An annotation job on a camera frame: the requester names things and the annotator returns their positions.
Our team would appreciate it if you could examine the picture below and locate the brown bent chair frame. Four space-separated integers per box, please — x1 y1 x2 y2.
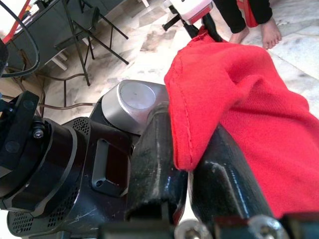
0 71 98 112

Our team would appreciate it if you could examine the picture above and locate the black torso cable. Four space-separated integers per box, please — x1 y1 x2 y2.
0 0 41 78

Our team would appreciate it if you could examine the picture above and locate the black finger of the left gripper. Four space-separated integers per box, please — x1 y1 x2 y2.
201 14 224 43
183 22 200 39

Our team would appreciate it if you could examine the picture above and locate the black folding chair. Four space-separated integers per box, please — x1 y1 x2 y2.
54 0 131 87

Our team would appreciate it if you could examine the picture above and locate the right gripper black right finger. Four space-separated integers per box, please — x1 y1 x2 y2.
188 123 275 223

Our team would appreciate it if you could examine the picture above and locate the red plastic stool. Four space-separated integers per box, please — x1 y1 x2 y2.
236 0 259 28

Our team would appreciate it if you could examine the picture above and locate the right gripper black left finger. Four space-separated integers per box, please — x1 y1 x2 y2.
124 103 188 223

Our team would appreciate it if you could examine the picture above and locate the red pillow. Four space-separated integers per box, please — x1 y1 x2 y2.
163 25 319 220

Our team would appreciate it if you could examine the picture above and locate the dark grey table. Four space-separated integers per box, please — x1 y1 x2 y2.
4 0 125 73

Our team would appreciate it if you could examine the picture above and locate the red metal stand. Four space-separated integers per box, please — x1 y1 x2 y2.
3 0 32 43

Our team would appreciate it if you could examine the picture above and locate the person bare foot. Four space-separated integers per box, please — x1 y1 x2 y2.
228 25 250 44
260 17 283 50

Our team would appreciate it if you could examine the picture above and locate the person leg in black trousers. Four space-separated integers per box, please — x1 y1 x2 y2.
249 0 274 25
213 0 248 34

